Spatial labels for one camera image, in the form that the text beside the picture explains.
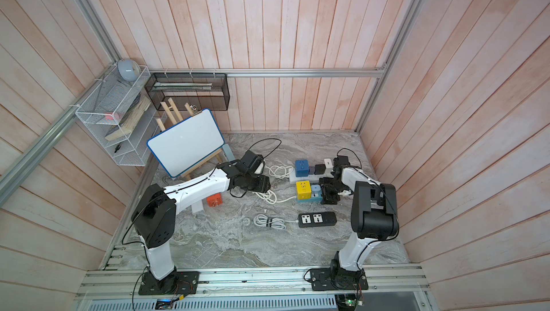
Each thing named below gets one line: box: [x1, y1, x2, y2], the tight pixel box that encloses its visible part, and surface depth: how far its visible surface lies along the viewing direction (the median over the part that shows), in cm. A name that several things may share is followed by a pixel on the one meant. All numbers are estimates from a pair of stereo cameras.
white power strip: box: [287, 161, 334, 183], surface depth 100 cm
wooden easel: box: [155, 97, 223, 181], surface depth 86 cm
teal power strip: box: [297, 184, 323, 203], surface depth 94 cm
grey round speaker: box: [117, 58, 142, 82], surface depth 84 cm
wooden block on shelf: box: [104, 95, 151, 142], surface depth 83 cm
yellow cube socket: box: [295, 180, 312, 200], surface depth 90 cm
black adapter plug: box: [313, 164, 327, 175], surface depth 100 cm
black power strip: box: [297, 211, 338, 228], surface depth 87 cm
